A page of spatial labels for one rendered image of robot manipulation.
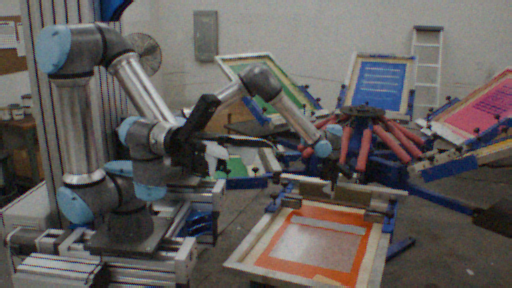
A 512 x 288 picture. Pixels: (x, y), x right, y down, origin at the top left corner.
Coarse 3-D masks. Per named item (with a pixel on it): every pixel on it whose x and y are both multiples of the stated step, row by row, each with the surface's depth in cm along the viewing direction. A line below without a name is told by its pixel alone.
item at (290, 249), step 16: (304, 208) 213; (320, 208) 213; (288, 224) 198; (304, 224) 197; (272, 240) 184; (288, 240) 184; (304, 240) 184; (272, 256) 172; (288, 256) 172; (304, 256) 172; (288, 272) 161
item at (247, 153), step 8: (232, 136) 87; (240, 136) 87; (232, 144) 85; (240, 144) 85; (248, 144) 86; (256, 144) 85; (264, 144) 85; (232, 152) 87; (240, 152) 87; (248, 152) 87; (256, 152) 87; (248, 160) 87
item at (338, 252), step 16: (352, 224) 197; (368, 224) 197; (320, 240) 183; (336, 240) 183; (352, 240) 183; (368, 240) 183; (320, 256) 171; (336, 256) 171; (352, 256) 171; (304, 272) 161; (320, 272) 161; (336, 272) 161; (352, 272) 160
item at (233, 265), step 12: (372, 204) 209; (384, 204) 209; (264, 216) 198; (264, 228) 190; (252, 240) 177; (384, 240) 176; (240, 252) 168; (384, 252) 167; (228, 264) 160; (240, 264) 160; (384, 264) 163; (240, 276) 158; (252, 276) 156; (264, 276) 154; (276, 276) 153; (288, 276) 153; (372, 276) 152
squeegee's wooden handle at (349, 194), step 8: (304, 184) 208; (312, 184) 206; (320, 184) 205; (304, 192) 209; (312, 192) 208; (320, 192) 206; (336, 192) 203; (344, 192) 201; (352, 192) 200; (360, 192) 198; (368, 192) 197; (344, 200) 202; (352, 200) 201; (360, 200) 199; (368, 200) 198
